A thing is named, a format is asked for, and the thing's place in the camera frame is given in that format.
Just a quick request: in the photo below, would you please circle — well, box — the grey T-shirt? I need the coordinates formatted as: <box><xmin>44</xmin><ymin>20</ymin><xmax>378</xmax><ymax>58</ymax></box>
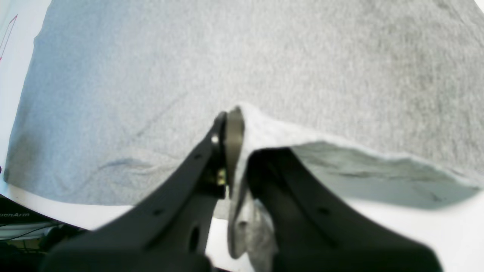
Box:
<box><xmin>1</xmin><ymin>0</ymin><xmax>483</xmax><ymax>272</ymax></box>

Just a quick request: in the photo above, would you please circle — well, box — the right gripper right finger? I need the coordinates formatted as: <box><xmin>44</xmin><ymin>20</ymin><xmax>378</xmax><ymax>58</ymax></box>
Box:
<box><xmin>245</xmin><ymin>148</ymin><xmax>442</xmax><ymax>272</ymax></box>

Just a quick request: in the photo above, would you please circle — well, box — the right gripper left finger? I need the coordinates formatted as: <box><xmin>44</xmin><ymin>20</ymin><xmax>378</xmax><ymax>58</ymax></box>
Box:
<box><xmin>41</xmin><ymin>107</ymin><xmax>244</xmax><ymax>272</ymax></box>

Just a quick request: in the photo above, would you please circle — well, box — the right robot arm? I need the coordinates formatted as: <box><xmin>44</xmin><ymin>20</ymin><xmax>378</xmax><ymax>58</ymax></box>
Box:
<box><xmin>1</xmin><ymin>108</ymin><xmax>442</xmax><ymax>272</ymax></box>

